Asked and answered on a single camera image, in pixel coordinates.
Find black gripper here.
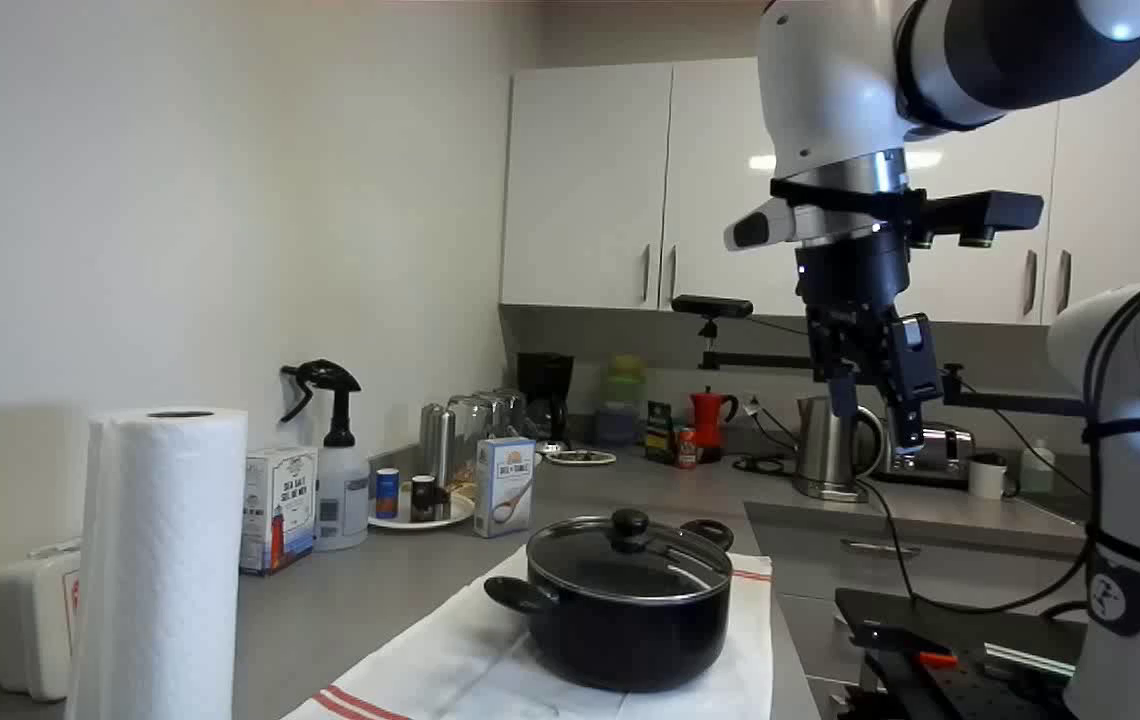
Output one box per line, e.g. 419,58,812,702
797,236,942,456

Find glass pot lid black knob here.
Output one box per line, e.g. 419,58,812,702
530,508,734,604

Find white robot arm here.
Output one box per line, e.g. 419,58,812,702
758,0,1140,720

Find red moka pot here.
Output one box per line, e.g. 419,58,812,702
692,387,740,462

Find black cooking pot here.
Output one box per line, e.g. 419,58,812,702
483,573,734,692

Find stainless steel electric kettle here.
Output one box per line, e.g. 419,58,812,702
797,396,886,500

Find silver toaster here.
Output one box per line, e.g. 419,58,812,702
880,425,978,487

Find white mug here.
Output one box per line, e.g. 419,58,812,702
969,460,1010,500

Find black tray with red tool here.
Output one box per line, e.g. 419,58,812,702
835,588,1085,720

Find white upper kitchen cabinets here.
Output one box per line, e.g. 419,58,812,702
500,58,1140,323

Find black coffee machine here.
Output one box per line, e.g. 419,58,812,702
518,352,571,441

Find small white milk carton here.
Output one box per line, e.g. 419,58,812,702
477,434,536,535

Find white towel red stripes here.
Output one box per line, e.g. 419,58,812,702
285,552,774,720

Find steel canister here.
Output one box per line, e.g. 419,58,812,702
419,405,456,482

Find white plate with jars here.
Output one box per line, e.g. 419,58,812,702
364,490,481,535

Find white spray bottle black trigger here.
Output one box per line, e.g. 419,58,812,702
282,361,373,552

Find white carton box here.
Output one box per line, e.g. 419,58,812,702
241,448,318,575

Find white paper towel roll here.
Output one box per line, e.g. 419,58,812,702
69,408,248,720

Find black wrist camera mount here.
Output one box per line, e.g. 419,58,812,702
725,179,1045,252

